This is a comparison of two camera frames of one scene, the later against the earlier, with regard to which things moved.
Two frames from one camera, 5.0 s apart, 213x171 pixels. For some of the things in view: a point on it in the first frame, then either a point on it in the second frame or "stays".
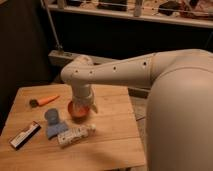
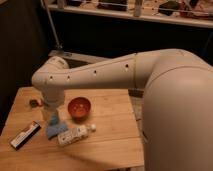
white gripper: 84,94 -> 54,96
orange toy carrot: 38,103 stays
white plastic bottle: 83,131 stays
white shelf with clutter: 195,13 stays
